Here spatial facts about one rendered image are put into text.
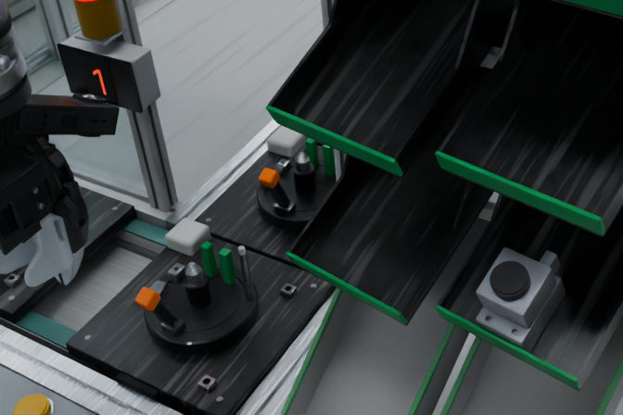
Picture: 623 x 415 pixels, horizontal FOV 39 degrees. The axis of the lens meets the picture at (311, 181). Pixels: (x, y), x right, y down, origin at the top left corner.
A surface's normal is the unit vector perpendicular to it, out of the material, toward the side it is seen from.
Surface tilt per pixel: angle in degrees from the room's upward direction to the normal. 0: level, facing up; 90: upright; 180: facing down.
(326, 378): 45
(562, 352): 25
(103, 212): 0
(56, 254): 93
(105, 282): 0
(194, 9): 0
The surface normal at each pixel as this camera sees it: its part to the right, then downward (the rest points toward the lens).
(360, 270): -0.36, -0.50
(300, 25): -0.08, -0.79
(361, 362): -0.53, -0.20
